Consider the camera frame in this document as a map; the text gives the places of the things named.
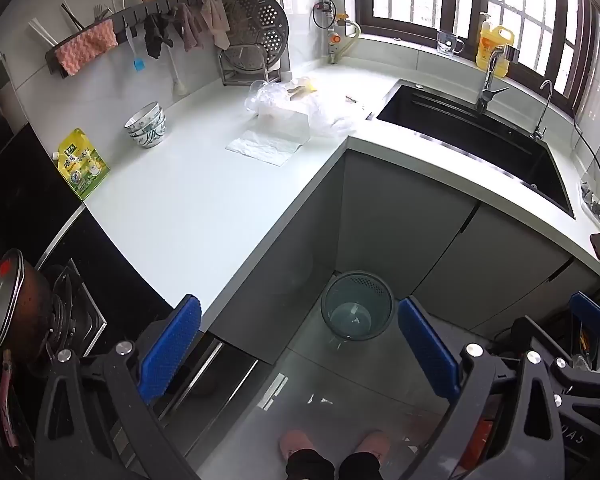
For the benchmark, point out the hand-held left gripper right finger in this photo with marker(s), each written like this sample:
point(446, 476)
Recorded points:
point(427, 355)

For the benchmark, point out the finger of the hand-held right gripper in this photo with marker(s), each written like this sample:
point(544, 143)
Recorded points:
point(530, 330)
point(587, 310)

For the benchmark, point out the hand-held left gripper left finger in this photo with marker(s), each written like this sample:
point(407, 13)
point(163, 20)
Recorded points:
point(172, 345)

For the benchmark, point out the grey mesh trash bin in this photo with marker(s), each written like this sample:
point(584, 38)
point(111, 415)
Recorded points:
point(357, 307)

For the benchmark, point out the white paper napkin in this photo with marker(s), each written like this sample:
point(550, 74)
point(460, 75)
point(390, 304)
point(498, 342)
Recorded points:
point(262, 147)

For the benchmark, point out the white tissue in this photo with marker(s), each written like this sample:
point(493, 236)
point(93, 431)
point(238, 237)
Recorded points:
point(335, 115)

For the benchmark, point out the stack of clear plastic cups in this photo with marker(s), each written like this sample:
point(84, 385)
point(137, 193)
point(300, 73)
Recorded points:
point(262, 97)

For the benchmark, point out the small dark scrap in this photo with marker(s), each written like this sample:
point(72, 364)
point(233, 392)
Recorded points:
point(355, 100)

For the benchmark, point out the grey drawer front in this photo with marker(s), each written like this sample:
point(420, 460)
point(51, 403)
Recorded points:
point(220, 355)

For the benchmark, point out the grey cabinet door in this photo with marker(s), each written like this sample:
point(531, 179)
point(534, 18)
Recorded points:
point(280, 250)
point(395, 210)
point(490, 270)

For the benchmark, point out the black gas stove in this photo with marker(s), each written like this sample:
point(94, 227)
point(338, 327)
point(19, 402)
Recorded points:
point(115, 280)

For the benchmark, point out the pink slipper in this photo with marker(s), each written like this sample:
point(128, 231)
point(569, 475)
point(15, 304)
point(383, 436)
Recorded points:
point(372, 442)
point(296, 442)

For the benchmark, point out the person's right leg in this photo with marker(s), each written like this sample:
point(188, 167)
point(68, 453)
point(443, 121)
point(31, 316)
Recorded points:
point(361, 467)

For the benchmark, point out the person's leg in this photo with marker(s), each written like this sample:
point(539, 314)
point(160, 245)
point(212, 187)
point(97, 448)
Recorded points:
point(361, 467)
point(307, 466)

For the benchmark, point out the dark red cooking pot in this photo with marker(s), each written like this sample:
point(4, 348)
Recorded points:
point(25, 310)

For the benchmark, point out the person's left leg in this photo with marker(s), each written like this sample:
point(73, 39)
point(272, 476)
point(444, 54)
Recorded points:
point(307, 466)

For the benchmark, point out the small chrome tap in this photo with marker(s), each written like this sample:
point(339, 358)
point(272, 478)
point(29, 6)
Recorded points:
point(540, 120)

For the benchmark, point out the yellow green spouted pouch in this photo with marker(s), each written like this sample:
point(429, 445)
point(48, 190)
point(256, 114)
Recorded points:
point(82, 165)

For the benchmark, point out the black kitchen sink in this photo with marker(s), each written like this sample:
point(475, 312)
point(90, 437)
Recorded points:
point(480, 135)

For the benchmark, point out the chrome kitchen faucet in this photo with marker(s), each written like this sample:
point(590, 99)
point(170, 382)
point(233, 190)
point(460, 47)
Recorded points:
point(487, 82)

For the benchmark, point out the white bottle brush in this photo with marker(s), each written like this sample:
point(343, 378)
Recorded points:
point(180, 87)

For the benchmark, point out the blue silicone brush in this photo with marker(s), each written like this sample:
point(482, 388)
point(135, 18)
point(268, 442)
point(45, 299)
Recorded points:
point(139, 66)

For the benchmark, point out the yellow detergent bottle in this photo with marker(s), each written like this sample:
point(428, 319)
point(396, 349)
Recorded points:
point(495, 42)

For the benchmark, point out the metal dish rack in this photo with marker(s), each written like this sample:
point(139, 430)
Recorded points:
point(230, 67)

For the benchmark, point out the clear glass mug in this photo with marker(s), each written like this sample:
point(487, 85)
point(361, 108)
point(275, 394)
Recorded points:
point(447, 44)

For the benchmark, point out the dark grey cloth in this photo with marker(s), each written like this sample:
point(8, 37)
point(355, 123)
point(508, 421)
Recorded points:
point(155, 35)

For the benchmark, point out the pink textured dish cloth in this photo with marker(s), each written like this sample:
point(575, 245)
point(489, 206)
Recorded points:
point(87, 45)

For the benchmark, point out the mauve cloth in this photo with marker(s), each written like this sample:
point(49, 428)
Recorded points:
point(190, 25)

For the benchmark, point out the light pink cloth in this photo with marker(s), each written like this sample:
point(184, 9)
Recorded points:
point(215, 17)

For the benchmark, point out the perforated metal steamer tray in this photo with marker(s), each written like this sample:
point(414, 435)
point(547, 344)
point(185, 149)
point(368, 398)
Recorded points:
point(260, 20)

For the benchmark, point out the white chopsticks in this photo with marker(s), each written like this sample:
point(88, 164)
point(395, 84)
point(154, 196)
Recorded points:
point(42, 32)

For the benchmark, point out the metal fork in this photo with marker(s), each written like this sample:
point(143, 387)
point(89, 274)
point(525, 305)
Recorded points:
point(101, 10)

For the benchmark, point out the dark wall rail rack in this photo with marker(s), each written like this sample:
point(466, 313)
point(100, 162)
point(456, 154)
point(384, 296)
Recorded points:
point(130, 12)

